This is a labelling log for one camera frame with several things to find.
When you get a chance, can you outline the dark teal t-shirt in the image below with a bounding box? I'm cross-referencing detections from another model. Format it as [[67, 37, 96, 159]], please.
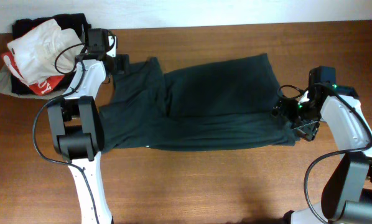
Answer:
[[100, 54, 299, 152]]

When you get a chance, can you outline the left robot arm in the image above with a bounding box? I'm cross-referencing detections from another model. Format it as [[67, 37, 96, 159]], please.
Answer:
[[46, 29, 117, 223]]

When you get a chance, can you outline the grey folded shirt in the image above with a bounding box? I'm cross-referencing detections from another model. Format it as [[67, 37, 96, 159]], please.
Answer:
[[0, 66, 65, 100]]

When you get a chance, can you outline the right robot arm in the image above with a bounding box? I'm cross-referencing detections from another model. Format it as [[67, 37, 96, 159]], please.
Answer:
[[272, 66, 372, 224]]

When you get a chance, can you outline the red and white folded shirt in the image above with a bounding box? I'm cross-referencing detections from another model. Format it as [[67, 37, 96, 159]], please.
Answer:
[[1, 52, 65, 96]]

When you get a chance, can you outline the black folded shirt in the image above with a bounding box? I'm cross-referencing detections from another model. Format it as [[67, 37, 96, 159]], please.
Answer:
[[11, 13, 91, 95]]

